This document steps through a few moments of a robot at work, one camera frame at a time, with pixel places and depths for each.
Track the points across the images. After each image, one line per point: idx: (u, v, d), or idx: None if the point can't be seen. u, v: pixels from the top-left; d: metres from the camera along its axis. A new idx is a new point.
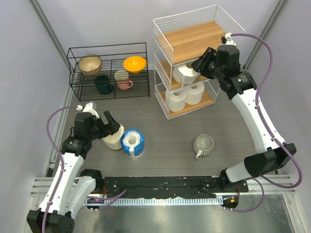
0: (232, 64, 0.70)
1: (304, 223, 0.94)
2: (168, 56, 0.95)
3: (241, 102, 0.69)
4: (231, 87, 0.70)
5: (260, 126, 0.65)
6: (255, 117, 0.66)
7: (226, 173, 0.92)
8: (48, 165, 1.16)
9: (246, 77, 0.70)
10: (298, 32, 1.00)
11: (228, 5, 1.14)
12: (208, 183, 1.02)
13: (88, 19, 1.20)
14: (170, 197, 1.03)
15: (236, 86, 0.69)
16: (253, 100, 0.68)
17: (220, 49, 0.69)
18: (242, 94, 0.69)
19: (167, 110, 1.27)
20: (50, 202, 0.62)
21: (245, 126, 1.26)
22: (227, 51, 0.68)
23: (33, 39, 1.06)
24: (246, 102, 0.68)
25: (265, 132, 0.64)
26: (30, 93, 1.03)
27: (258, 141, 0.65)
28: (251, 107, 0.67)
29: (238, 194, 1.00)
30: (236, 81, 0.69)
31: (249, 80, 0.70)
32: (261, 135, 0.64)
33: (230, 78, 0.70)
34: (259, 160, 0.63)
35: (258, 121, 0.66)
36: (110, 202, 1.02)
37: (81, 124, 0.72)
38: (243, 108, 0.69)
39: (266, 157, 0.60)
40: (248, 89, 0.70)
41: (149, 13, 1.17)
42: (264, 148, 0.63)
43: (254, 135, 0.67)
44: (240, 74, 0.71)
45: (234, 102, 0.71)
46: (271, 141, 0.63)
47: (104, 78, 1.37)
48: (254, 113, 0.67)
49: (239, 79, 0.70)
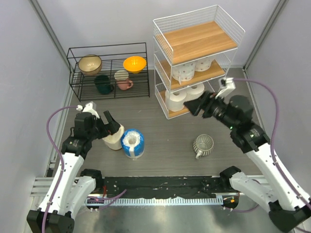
0: (245, 120, 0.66)
1: (304, 223, 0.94)
2: (168, 56, 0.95)
3: (258, 160, 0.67)
4: (244, 143, 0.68)
5: (283, 184, 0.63)
6: (274, 173, 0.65)
7: (229, 180, 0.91)
8: (48, 165, 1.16)
9: (258, 131, 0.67)
10: (296, 32, 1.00)
11: (228, 5, 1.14)
12: (208, 183, 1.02)
13: (88, 19, 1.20)
14: (170, 197, 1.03)
15: (251, 143, 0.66)
16: (270, 156, 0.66)
17: (233, 104, 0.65)
18: (257, 151, 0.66)
19: (167, 110, 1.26)
20: (51, 202, 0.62)
21: None
22: (241, 108, 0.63)
23: (33, 39, 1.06)
24: (263, 158, 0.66)
25: (289, 190, 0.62)
26: (30, 93, 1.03)
27: (283, 200, 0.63)
28: (270, 164, 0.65)
29: (238, 194, 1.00)
30: (249, 137, 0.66)
31: (262, 133, 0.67)
32: (285, 193, 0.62)
33: (244, 135, 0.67)
34: (287, 219, 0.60)
35: (279, 177, 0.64)
36: (110, 202, 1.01)
37: (81, 124, 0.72)
38: (262, 166, 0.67)
39: (296, 218, 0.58)
40: (262, 145, 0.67)
41: (149, 12, 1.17)
42: (290, 207, 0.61)
43: (277, 191, 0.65)
44: (252, 128, 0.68)
45: (251, 157, 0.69)
46: (296, 198, 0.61)
47: (104, 78, 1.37)
48: (273, 170, 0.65)
49: (251, 134, 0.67)
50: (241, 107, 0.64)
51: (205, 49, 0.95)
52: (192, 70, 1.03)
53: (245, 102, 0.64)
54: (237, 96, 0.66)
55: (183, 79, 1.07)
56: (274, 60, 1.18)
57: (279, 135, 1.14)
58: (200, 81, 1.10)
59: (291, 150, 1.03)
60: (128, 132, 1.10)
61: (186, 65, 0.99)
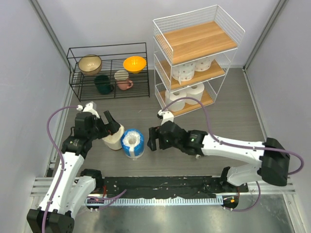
0: (179, 134, 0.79)
1: (304, 223, 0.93)
2: (168, 56, 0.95)
3: (210, 150, 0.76)
4: (195, 149, 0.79)
5: (238, 150, 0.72)
6: (226, 149, 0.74)
7: (229, 181, 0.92)
8: (48, 165, 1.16)
9: (197, 133, 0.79)
10: (296, 32, 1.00)
11: (228, 5, 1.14)
12: (208, 183, 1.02)
13: (88, 19, 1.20)
14: (170, 197, 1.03)
15: (198, 145, 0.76)
16: (214, 141, 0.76)
17: (162, 131, 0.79)
18: (204, 145, 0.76)
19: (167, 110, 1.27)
20: (51, 201, 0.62)
21: (245, 126, 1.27)
22: (167, 130, 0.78)
23: (33, 39, 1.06)
24: (211, 146, 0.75)
25: (245, 150, 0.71)
26: (30, 93, 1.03)
27: (250, 160, 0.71)
28: (219, 145, 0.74)
29: (238, 194, 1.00)
30: (192, 142, 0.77)
31: (200, 134, 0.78)
32: (245, 155, 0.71)
33: (189, 145, 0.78)
34: (268, 173, 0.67)
35: (231, 148, 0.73)
36: (110, 202, 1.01)
37: (81, 123, 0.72)
38: (216, 151, 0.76)
39: (269, 165, 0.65)
40: (204, 139, 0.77)
41: (150, 12, 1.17)
42: (257, 161, 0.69)
43: (241, 158, 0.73)
44: (191, 135, 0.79)
45: (208, 152, 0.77)
46: (255, 151, 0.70)
47: (104, 78, 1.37)
48: (224, 148, 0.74)
49: (192, 139, 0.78)
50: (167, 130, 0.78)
51: (205, 49, 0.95)
52: (192, 70, 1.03)
53: (167, 125, 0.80)
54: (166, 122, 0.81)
55: (183, 79, 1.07)
56: (274, 60, 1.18)
57: (279, 135, 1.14)
58: (200, 81, 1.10)
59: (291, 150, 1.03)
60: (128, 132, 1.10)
61: (186, 65, 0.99)
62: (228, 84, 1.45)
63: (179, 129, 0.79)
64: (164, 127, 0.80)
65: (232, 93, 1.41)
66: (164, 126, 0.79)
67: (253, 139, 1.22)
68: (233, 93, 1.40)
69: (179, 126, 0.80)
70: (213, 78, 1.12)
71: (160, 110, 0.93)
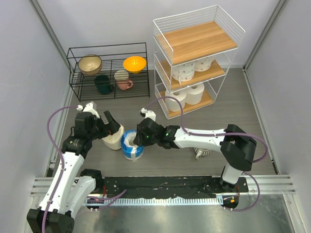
0: (155, 128, 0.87)
1: (304, 223, 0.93)
2: (168, 56, 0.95)
3: (181, 141, 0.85)
4: (170, 144, 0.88)
5: (203, 138, 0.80)
6: (194, 138, 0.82)
7: (224, 178, 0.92)
8: (48, 165, 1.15)
9: (170, 128, 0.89)
10: (296, 32, 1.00)
11: (228, 5, 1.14)
12: (209, 183, 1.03)
13: (88, 19, 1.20)
14: (170, 197, 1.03)
15: (171, 138, 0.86)
16: (185, 133, 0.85)
17: (141, 126, 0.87)
18: (176, 138, 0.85)
19: (167, 110, 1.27)
20: (50, 201, 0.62)
21: (245, 126, 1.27)
22: (146, 125, 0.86)
23: (33, 39, 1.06)
24: (181, 138, 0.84)
25: (209, 138, 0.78)
26: (30, 93, 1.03)
27: (215, 147, 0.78)
28: (188, 136, 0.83)
29: (238, 194, 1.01)
30: (166, 137, 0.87)
31: (173, 128, 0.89)
32: (209, 142, 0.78)
33: (164, 139, 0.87)
34: (231, 156, 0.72)
35: (198, 137, 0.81)
36: (110, 202, 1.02)
37: (82, 123, 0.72)
38: (186, 142, 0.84)
39: (229, 147, 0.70)
40: (176, 133, 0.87)
41: (150, 12, 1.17)
42: (218, 146, 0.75)
43: (208, 146, 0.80)
44: (167, 130, 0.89)
45: (181, 145, 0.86)
46: (216, 138, 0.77)
47: (104, 78, 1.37)
48: (191, 138, 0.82)
49: (166, 133, 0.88)
50: (146, 124, 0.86)
51: (204, 49, 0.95)
52: (192, 70, 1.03)
53: (146, 121, 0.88)
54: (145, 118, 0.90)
55: (183, 79, 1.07)
56: (274, 61, 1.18)
57: (279, 135, 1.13)
58: (200, 81, 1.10)
59: (291, 149, 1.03)
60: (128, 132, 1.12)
61: (186, 65, 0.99)
62: (228, 84, 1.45)
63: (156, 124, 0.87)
64: (142, 123, 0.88)
65: (232, 93, 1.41)
66: (143, 122, 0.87)
67: None
68: (233, 93, 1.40)
69: (155, 123, 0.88)
70: (213, 78, 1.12)
71: (143, 108, 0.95)
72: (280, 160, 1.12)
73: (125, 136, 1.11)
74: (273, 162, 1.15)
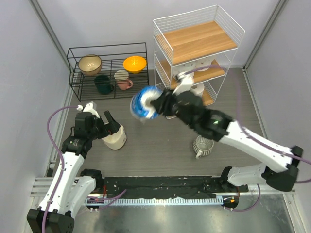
0: (201, 109, 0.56)
1: (304, 223, 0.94)
2: (168, 56, 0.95)
3: (233, 141, 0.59)
4: (213, 133, 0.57)
5: (266, 151, 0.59)
6: (252, 145, 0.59)
7: (229, 181, 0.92)
8: (48, 165, 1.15)
9: (217, 113, 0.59)
10: (296, 32, 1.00)
11: (228, 5, 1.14)
12: (208, 183, 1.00)
13: (88, 19, 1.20)
14: (170, 197, 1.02)
15: (220, 131, 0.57)
16: (241, 131, 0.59)
17: (182, 102, 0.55)
18: (229, 134, 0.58)
19: None
20: (50, 201, 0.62)
21: (245, 126, 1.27)
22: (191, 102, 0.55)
23: (33, 39, 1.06)
24: (237, 138, 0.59)
25: (272, 153, 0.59)
26: (30, 93, 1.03)
27: (272, 164, 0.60)
28: (246, 139, 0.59)
29: (238, 194, 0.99)
30: (214, 125, 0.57)
31: (223, 116, 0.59)
32: (272, 158, 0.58)
33: (209, 127, 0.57)
34: (281, 178, 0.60)
35: (258, 146, 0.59)
36: (110, 202, 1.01)
37: (82, 123, 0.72)
38: (238, 144, 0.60)
39: (292, 175, 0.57)
40: (229, 127, 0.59)
41: (150, 12, 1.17)
42: (282, 168, 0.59)
43: (262, 158, 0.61)
44: (213, 115, 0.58)
45: (225, 142, 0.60)
46: (282, 158, 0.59)
47: (104, 77, 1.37)
48: (250, 144, 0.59)
49: (215, 122, 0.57)
50: (191, 101, 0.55)
51: (204, 48, 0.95)
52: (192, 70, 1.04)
53: (190, 96, 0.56)
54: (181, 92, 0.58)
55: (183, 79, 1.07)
56: (274, 61, 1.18)
57: (279, 135, 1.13)
58: (200, 81, 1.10)
59: None
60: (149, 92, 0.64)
61: (186, 65, 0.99)
62: (228, 84, 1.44)
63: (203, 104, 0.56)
64: (187, 97, 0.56)
65: (232, 93, 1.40)
66: (188, 95, 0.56)
67: None
68: (233, 93, 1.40)
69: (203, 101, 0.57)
70: (213, 78, 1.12)
71: None
72: None
73: None
74: None
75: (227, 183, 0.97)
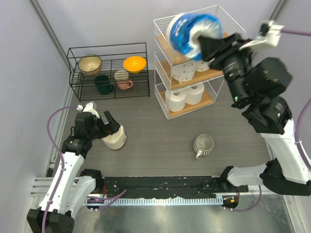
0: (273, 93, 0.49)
1: (304, 223, 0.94)
2: (168, 56, 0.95)
3: (281, 141, 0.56)
4: (267, 123, 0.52)
5: (301, 163, 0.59)
6: (294, 152, 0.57)
7: (228, 180, 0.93)
8: (48, 165, 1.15)
9: (282, 105, 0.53)
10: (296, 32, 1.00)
11: (228, 5, 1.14)
12: (208, 183, 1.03)
13: (88, 19, 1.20)
14: (170, 197, 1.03)
15: (279, 125, 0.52)
16: (293, 134, 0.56)
17: (270, 78, 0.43)
18: (284, 134, 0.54)
19: (167, 110, 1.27)
20: (51, 201, 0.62)
21: (245, 126, 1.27)
22: (280, 83, 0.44)
23: (33, 38, 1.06)
24: (286, 142, 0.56)
25: (303, 167, 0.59)
26: (30, 93, 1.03)
27: (293, 174, 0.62)
28: (293, 144, 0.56)
29: (238, 194, 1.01)
30: (276, 116, 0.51)
31: (285, 108, 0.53)
32: (302, 171, 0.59)
33: (271, 115, 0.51)
34: (291, 189, 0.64)
35: (297, 156, 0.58)
36: (110, 202, 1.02)
37: (81, 123, 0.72)
38: (283, 145, 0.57)
39: (307, 191, 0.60)
40: (286, 124, 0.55)
41: (150, 12, 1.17)
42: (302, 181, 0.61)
43: (288, 166, 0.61)
44: (277, 104, 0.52)
45: (267, 137, 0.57)
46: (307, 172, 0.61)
47: (104, 78, 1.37)
48: (294, 150, 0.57)
49: (278, 113, 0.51)
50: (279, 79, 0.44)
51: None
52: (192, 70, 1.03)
53: (283, 70, 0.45)
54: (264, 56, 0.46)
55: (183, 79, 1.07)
56: None
57: None
58: (200, 81, 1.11)
59: None
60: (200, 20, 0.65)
61: (186, 65, 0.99)
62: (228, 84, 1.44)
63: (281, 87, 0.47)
64: (276, 71, 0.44)
65: None
66: (277, 70, 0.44)
67: (253, 139, 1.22)
68: None
69: None
70: (213, 78, 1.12)
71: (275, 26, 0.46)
72: None
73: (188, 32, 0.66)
74: None
75: (226, 181, 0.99)
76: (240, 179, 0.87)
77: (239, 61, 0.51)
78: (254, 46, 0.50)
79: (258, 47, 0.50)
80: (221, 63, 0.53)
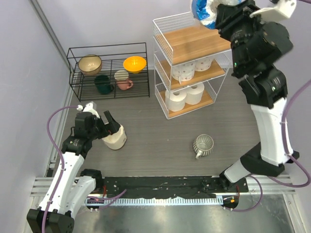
0: (270, 63, 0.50)
1: (304, 223, 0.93)
2: (168, 56, 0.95)
3: (265, 114, 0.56)
4: (260, 94, 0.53)
5: (278, 143, 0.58)
6: (275, 131, 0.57)
7: (225, 175, 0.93)
8: (48, 165, 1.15)
9: (280, 80, 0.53)
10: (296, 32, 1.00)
11: None
12: (209, 183, 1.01)
13: (88, 19, 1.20)
14: (170, 197, 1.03)
15: (269, 98, 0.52)
16: (280, 113, 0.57)
17: (267, 40, 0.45)
18: (271, 109, 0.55)
19: (167, 110, 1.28)
20: (51, 201, 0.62)
21: (245, 126, 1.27)
22: (277, 47, 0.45)
23: (33, 39, 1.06)
24: (272, 118, 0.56)
25: (281, 148, 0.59)
26: (30, 93, 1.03)
27: (268, 153, 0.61)
28: (277, 122, 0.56)
29: (238, 194, 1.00)
30: (269, 88, 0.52)
31: (283, 85, 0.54)
32: (277, 152, 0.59)
33: (264, 85, 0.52)
34: (265, 167, 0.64)
35: (277, 135, 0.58)
36: (110, 202, 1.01)
37: (81, 123, 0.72)
38: (266, 120, 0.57)
39: (277, 172, 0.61)
40: (277, 100, 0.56)
41: (150, 12, 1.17)
42: (275, 163, 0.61)
43: (266, 144, 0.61)
44: (274, 79, 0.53)
45: (256, 110, 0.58)
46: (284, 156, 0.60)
47: (104, 78, 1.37)
48: (276, 129, 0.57)
49: (273, 87, 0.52)
50: (277, 46, 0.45)
51: (210, 47, 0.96)
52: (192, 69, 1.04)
53: (285, 40, 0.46)
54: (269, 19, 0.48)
55: (183, 79, 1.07)
56: None
57: None
58: (200, 81, 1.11)
59: None
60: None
61: (186, 65, 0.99)
62: (228, 84, 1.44)
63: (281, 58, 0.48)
64: (273, 35, 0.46)
65: (232, 93, 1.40)
66: (275, 36, 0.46)
67: (253, 139, 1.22)
68: (233, 93, 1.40)
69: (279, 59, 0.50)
70: (213, 78, 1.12)
71: None
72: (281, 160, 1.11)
73: None
74: None
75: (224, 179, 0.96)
76: (235, 174, 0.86)
77: (248, 28, 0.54)
78: (265, 14, 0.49)
79: (268, 16, 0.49)
80: (231, 31, 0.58)
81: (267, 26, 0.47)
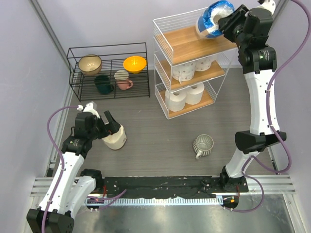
0: (259, 36, 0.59)
1: (304, 223, 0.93)
2: (168, 56, 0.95)
3: (252, 81, 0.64)
4: (249, 61, 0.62)
5: (262, 110, 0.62)
6: (261, 99, 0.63)
7: (225, 170, 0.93)
8: (48, 165, 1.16)
9: (269, 53, 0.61)
10: (297, 31, 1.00)
11: None
12: (209, 183, 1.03)
13: (88, 19, 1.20)
14: (170, 197, 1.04)
15: (256, 63, 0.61)
16: (266, 82, 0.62)
17: (251, 13, 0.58)
18: (258, 74, 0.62)
19: (167, 110, 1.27)
20: (50, 201, 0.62)
21: (245, 125, 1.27)
22: (258, 17, 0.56)
23: (33, 38, 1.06)
24: (257, 84, 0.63)
25: (263, 117, 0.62)
26: (30, 93, 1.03)
27: (253, 123, 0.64)
28: (262, 89, 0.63)
29: (238, 194, 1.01)
30: (257, 56, 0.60)
31: (273, 57, 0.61)
32: (259, 120, 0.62)
33: (251, 53, 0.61)
34: (246, 139, 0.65)
35: (262, 103, 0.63)
36: (110, 202, 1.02)
37: (81, 123, 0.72)
38: (253, 89, 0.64)
39: (255, 140, 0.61)
40: (265, 69, 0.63)
41: (150, 12, 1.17)
42: (256, 132, 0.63)
43: (253, 114, 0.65)
44: (263, 51, 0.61)
45: (247, 78, 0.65)
46: (266, 126, 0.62)
47: (104, 77, 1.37)
48: (261, 96, 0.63)
49: (260, 56, 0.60)
50: (259, 16, 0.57)
51: (216, 46, 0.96)
52: (193, 69, 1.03)
53: (267, 14, 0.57)
54: (261, 7, 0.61)
55: (183, 79, 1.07)
56: None
57: None
58: (200, 81, 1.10)
59: (291, 149, 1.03)
60: (222, 5, 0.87)
61: (186, 65, 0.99)
62: (228, 84, 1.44)
63: (267, 30, 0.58)
64: (256, 12, 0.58)
65: (232, 93, 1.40)
66: (258, 12, 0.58)
67: None
68: (233, 93, 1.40)
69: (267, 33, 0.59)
70: (213, 78, 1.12)
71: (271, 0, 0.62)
72: (281, 160, 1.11)
73: (216, 5, 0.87)
74: (273, 162, 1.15)
75: (222, 171, 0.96)
76: (234, 168, 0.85)
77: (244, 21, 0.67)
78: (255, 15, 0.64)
79: None
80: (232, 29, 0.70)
81: (257, 9, 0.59)
